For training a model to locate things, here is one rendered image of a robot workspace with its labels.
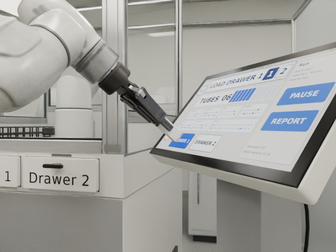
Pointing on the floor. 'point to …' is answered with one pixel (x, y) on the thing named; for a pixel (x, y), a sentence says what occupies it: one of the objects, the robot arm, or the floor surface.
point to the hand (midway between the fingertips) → (169, 129)
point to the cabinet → (95, 220)
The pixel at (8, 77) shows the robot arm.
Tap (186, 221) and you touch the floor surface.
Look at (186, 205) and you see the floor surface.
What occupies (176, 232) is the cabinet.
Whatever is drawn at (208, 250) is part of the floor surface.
